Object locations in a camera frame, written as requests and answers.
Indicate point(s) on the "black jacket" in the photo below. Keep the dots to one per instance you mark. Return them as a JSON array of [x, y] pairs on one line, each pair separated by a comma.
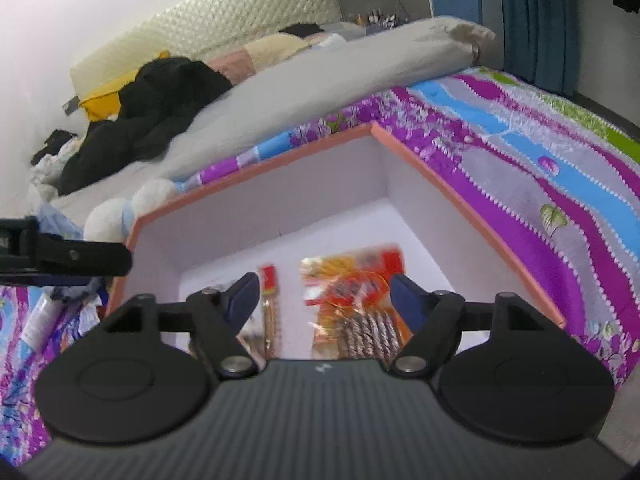
[[150, 110]]

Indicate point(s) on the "pile of clothes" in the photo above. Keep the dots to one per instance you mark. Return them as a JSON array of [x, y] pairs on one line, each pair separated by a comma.
[[55, 155]]

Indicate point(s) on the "yellow pillow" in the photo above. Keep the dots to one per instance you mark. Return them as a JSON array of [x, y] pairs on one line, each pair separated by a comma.
[[102, 97]]

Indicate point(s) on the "grey duvet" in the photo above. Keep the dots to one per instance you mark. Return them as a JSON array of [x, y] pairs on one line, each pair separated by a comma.
[[325, 85]]

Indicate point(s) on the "cream quilted headboard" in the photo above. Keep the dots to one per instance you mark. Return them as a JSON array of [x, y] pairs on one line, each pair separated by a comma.
[[225, 15]]

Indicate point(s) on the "large red snack packet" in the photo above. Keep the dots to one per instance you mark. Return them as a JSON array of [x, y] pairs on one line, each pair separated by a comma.
[[385, 260]]

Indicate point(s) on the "grey wall switch plate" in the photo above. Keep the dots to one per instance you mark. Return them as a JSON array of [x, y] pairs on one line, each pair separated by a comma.
[[72, 105]]

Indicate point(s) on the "beige pillow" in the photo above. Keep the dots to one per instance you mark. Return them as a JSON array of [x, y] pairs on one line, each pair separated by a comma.
[[265, 50]]

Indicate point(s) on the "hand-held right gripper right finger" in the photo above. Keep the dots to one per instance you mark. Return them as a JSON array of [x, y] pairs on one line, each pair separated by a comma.
[[407, 300]]

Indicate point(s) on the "orange snack packet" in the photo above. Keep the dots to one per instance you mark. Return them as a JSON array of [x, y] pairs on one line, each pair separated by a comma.
[[370, 332]]

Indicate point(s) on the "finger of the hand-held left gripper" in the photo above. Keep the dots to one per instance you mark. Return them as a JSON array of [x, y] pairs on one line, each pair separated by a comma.
[[95, 259]]

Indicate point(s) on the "pink cardboard box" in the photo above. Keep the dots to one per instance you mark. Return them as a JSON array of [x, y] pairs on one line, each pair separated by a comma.
[[260, 220]]

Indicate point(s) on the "thin red snack stick packet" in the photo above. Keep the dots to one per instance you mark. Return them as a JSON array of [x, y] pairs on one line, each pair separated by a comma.
[[270, 285]]

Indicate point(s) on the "group of small bottles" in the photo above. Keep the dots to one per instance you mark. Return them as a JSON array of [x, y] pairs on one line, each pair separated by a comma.
[[377, 17]]

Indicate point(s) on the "floral striped bedsheet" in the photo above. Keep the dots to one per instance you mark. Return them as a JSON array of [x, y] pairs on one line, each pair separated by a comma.
[[500, 160]]

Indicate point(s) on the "blue curtain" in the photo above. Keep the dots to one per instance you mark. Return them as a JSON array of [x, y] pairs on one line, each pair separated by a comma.
[[545, 35]]

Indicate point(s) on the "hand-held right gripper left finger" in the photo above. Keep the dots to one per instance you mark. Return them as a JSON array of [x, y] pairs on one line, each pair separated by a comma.
[[245, 300]]

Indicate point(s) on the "white plush toy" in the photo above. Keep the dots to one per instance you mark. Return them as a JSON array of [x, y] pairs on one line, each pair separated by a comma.
[[112, 215]]

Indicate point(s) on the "blue white plastic bag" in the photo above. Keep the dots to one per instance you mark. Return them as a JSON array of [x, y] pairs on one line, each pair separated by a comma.
[[60, 222]]

